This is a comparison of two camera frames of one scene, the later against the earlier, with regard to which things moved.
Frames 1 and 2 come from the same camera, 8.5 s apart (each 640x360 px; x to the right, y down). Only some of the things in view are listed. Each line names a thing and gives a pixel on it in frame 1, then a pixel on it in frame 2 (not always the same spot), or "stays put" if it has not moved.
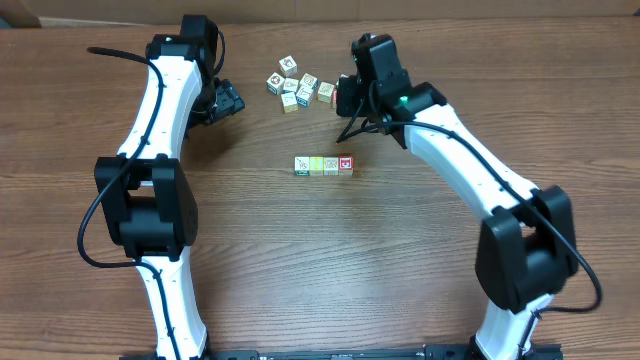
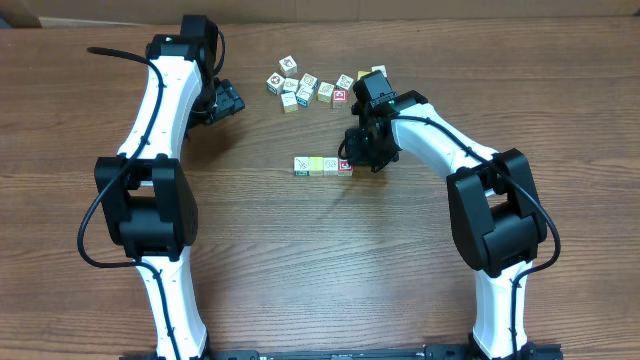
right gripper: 348,91 → 360,157
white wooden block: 330,165 stays put
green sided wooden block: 302,165 stays put
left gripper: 229,98 stays put
